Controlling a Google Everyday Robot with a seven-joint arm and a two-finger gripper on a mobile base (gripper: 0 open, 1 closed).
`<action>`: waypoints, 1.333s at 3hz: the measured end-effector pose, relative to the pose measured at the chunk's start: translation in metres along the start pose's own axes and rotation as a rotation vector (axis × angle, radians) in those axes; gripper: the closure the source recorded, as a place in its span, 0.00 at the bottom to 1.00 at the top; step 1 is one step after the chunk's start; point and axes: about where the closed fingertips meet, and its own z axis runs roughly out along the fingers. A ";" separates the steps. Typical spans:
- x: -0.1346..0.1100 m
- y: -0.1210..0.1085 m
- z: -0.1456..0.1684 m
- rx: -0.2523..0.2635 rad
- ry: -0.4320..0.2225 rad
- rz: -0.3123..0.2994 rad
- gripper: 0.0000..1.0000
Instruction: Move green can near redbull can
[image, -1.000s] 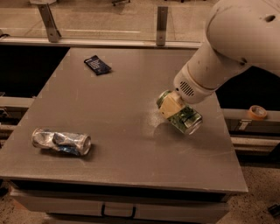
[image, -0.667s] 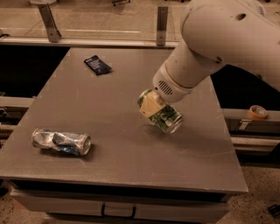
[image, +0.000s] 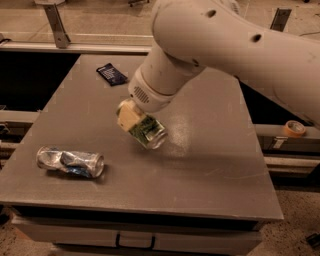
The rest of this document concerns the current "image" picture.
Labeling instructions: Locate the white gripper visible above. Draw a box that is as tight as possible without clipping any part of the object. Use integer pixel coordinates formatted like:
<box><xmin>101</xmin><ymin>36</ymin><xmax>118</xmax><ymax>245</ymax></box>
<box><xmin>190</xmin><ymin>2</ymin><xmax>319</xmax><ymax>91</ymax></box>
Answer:
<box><xmin>117</xmin><ymin>68</ymin><xmax>173</xmax><ymax>132</ymax></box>

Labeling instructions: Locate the green soda can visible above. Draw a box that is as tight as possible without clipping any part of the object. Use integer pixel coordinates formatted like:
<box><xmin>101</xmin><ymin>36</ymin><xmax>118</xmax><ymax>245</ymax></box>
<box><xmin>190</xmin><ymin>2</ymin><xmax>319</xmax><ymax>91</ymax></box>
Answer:
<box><xmin>129</xmin><ymin>115</ymin><xmax>168</xmax><ymax>149</ymax></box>

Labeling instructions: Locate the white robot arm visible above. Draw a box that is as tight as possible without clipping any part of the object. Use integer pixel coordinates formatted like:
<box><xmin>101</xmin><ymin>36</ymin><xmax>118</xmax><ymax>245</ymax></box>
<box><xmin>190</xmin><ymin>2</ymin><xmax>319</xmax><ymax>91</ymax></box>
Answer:
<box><xmin>128</xmin><ymin>0</ymin><xmax>320</xmax><ymax>127</ymax></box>

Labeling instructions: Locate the crushed silver-blue redbull can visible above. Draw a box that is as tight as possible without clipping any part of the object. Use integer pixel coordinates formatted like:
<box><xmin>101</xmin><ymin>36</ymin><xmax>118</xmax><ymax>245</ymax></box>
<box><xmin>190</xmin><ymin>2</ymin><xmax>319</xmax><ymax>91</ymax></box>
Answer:
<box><xmin>36</xmin><ymin>146</ymin><xmax>104</xmax><ymax>178</ymax></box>

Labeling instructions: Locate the dark blue snack packet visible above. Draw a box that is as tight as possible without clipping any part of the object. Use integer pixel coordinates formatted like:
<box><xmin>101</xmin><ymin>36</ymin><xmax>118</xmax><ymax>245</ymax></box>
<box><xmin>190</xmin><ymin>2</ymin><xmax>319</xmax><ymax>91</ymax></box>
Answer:
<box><xmin>96</xmin><ymin>63</ymin><xmax>127</xmax><ymax>86</ymax></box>

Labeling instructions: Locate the grey drawer front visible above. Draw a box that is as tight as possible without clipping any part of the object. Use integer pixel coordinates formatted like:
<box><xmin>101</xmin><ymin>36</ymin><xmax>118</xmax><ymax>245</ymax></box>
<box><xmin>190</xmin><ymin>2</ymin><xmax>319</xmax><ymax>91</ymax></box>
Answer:
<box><xmin>13</xmin><ymin>216</ymin><xmax>261</xmax><ymax>256</ymax></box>

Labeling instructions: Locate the orange tape roll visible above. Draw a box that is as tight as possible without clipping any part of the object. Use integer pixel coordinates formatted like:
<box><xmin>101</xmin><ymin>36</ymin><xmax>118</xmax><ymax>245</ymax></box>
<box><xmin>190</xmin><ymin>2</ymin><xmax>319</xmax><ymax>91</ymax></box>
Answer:
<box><xmin>284</xmin><ymin>120</ymin><xmax>306</xmax><ymax>137</ymax></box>

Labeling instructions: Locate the left metal rail bracket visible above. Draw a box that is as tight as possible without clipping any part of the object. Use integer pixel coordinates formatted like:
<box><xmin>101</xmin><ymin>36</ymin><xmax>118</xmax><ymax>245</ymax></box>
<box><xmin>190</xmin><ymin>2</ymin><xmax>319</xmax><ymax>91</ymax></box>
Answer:
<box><xmin>43</xmin><ymin>4</ymin><xmax>70</xmax><ymax>49</ymax></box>

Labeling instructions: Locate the metal rail bracket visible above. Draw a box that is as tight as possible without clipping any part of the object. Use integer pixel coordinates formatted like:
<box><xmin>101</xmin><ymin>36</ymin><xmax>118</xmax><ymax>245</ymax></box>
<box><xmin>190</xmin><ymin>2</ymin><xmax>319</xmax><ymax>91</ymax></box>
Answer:
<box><xmin>43</xmin><ymin>4</ymin><xmax>70</xmax><ymax>49</ymax></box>
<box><xmin>270</xmin><ymin>8</ymin><xmax>291</xmax><ymax>32</ymax></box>

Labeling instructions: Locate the black drawer handle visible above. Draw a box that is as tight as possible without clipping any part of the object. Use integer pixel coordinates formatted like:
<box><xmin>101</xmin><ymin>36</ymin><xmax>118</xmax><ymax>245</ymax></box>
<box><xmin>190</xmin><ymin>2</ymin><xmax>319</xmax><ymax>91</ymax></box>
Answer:
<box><xmin>115</xmin><ymin>232</ymin><xmax>156</xmax><ymax>250</ymax></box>

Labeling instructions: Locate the right metal rail bracket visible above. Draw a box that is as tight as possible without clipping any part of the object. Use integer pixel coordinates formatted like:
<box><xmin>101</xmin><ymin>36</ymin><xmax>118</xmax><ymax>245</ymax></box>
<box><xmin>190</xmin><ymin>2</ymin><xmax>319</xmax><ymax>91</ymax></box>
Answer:
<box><xmin>270</xmin><ymin>8</ymin><xmax>291</xmax><ymax>32</ymax></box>

